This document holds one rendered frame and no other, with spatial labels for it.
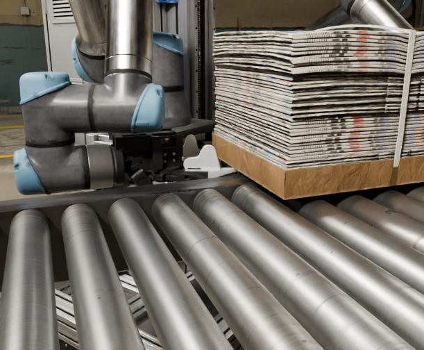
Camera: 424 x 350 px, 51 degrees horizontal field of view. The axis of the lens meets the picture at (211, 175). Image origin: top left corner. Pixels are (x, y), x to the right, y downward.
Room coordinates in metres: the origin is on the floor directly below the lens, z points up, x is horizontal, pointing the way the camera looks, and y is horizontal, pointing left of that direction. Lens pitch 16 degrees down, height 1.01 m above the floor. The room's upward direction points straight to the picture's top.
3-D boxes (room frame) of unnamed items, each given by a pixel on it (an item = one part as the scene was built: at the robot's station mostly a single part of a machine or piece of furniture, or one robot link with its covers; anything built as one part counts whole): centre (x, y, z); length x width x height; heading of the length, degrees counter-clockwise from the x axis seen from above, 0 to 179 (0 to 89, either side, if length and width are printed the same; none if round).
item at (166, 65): (1.17, 0.14, 0.98); 0.13 x 0.12 x 0.14; 90
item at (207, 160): (0.75, 0.00, 0.82); 0.09 x 0.03 x 0.06; 84
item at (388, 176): (0.78, -0.23, 0.83); 0.28 x 0.06 x 0.04; 20
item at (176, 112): (1.17, 0.13, 0.87); 0.15 x 0.15 x 0.10
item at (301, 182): (0.74, -0.12, 0.83); 0.29 x 0.16 x 0.04; 20
